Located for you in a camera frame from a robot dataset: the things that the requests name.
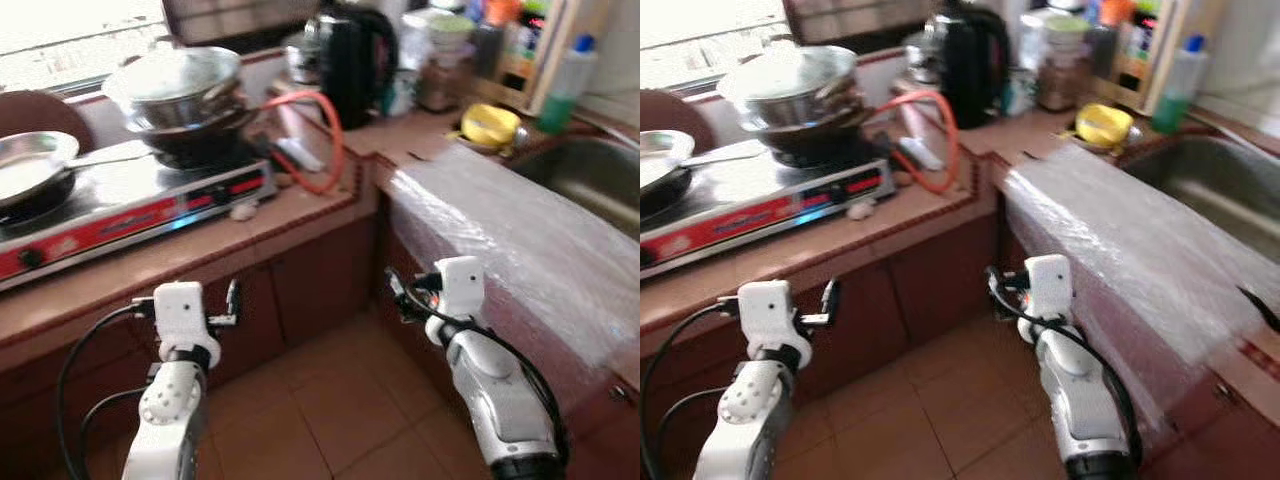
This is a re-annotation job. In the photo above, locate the yellow plastic bowl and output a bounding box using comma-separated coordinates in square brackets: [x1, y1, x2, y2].
[1075, 103, 1134, 149]
[462, 103, 523, 149]

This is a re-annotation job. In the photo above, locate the brown wooden base cabinet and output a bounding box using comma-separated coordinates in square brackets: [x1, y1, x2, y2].
[640, 215, 996, 480]
[0, 215, 379, 480]
[375, 200, 641, 480]
[990, 200, 1280, 480]

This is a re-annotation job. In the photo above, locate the bubble wrap sheet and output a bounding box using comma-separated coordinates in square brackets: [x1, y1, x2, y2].
[385, 140, 641, 401]
[1000, 140, 1266, 431]

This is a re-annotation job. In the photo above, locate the silver red gas stove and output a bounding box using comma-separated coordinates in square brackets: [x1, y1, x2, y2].
[0, 150, 279, 293]
[640, 150, 896, 269]

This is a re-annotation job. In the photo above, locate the dark wok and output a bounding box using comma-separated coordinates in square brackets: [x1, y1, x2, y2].
[765, 110, 881, 169]
[140, 110, 266, 169]

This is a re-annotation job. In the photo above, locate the white gas lighter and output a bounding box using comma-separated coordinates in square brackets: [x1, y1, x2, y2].
[898, 135, 941, 173]
[283, 135, 326, 174]

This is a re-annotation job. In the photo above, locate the steel cooking pot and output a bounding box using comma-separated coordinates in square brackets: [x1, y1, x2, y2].
[730, 85, 871, 136]
[115, 85, 256, 136]

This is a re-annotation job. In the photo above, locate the steel sink basin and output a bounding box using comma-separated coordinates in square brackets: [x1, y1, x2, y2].
[1120, 135, 1280, 266]
[510, 135, 641, 241]

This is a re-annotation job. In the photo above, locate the jar with brown contents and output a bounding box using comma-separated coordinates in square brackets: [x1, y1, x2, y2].
[1035, 55, 1086, 113]
[418, 55, 471, 113]

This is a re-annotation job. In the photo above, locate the silver frying pan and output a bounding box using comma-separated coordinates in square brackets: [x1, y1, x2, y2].
[0, 130, 156, 226]
[640, 130, 771, 216]

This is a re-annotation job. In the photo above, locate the glass pot lid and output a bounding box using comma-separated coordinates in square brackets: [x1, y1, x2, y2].
[718, 45, 856, 101]
[103, 45, 241, 101]

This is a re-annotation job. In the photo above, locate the black electric kettle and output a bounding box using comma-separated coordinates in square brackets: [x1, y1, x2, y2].
[318, 5, 401, 131]
[930, 5, 1011, 129]

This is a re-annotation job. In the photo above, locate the brown round board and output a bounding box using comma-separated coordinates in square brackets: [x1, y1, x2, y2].
[640, 90, 716, 156]
[0, 90, 96, 153]

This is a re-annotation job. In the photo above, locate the small steel pot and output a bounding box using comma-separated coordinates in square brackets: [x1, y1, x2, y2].
[283, 33, 323, 86]
[903, 30, 941, 86]

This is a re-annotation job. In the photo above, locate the green soap bottle blue cap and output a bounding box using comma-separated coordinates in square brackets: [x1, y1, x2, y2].
[1150, 35, 1209, 136]
[537, 35, 598, 136]

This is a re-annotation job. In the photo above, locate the clear jar orange lid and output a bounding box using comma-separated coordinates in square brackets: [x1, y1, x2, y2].
[470, 0, 521, 81]
[1085, 0, 1136, 81]

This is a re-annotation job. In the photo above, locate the beige water ionizer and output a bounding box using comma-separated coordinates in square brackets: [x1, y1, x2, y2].
[497, 0, 583, 116]
[1095, 0, 1191, 116]

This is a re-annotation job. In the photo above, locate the dotted tin green lid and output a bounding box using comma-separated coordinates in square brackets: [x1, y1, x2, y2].
[425, 10, 476, 61]
[1040, 10, 1091, 61]

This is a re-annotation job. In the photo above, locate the barred window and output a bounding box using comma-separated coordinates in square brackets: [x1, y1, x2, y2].
[0, 0, 171, 93]
[640, 0, 786, 91]

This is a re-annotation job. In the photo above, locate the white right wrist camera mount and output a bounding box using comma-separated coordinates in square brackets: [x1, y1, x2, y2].
[432, 257, 488, 323]
[1025, 254, 1074, 326]

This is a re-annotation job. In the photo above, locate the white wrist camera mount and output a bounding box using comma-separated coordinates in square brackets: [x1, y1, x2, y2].
[432, 257, 488, 323]
[738, 280, 809, 363]
[1025, 254, 1074, 326]
[152, 282, 223, 369]

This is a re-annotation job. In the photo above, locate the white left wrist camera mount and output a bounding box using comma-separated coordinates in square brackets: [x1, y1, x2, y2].
[152, 282, 223, 369]
[738, 280, 809, 363]

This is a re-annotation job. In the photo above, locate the orange gas hose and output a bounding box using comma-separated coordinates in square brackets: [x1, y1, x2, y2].
[875, 90, 961, 196]
[262, 90, 346, 196]

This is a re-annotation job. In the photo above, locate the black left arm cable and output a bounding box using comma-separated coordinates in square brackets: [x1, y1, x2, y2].
[640, 298, 741, 480]
[56, 298, 156, 480]

